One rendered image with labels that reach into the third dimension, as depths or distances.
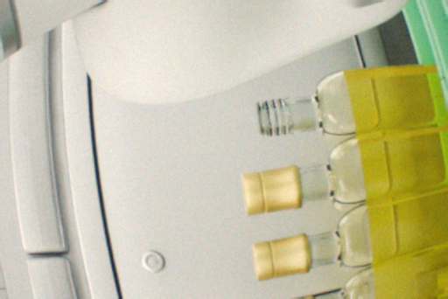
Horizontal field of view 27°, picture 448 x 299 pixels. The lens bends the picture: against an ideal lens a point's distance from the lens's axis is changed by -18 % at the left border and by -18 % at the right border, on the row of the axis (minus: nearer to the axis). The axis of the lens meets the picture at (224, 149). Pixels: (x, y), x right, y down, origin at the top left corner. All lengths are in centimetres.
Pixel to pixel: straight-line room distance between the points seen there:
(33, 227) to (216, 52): 56
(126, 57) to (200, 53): 3
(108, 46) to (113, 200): 54
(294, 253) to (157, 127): 24
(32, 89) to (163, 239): 21
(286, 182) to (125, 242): 20
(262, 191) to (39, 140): 28
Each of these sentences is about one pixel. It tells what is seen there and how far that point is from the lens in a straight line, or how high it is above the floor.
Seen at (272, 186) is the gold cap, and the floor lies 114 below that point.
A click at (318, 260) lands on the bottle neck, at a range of 84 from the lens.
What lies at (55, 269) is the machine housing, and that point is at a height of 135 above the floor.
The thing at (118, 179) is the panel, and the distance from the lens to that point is 100.
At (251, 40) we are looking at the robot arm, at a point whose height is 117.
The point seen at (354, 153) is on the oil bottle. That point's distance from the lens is 84.
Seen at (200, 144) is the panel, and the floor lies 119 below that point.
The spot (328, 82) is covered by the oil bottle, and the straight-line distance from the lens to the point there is 86.
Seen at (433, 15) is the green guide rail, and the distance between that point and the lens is 87.
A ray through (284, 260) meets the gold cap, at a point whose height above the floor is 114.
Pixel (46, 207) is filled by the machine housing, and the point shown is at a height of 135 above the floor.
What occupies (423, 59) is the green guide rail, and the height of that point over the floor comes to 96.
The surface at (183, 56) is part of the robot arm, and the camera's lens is 46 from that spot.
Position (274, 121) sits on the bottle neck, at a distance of 86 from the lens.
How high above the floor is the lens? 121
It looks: 2 degrees down
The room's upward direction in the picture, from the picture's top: 98 degrees counter-clockwise
